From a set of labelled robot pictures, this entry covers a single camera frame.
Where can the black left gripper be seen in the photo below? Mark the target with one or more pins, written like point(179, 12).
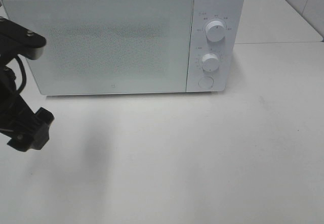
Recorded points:
point(18, 121)

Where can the round door release button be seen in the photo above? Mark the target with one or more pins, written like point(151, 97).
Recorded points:
point(206, 82)

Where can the white dial knob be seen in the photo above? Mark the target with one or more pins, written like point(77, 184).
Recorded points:
point(215, 30)
point(210, 62)

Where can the white microwave door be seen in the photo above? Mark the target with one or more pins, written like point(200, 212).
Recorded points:
point(108, 46)

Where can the white microwave oven body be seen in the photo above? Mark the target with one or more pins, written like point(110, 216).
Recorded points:
point(215, 4)

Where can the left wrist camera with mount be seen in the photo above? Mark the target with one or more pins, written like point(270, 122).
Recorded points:
point(18, 40)

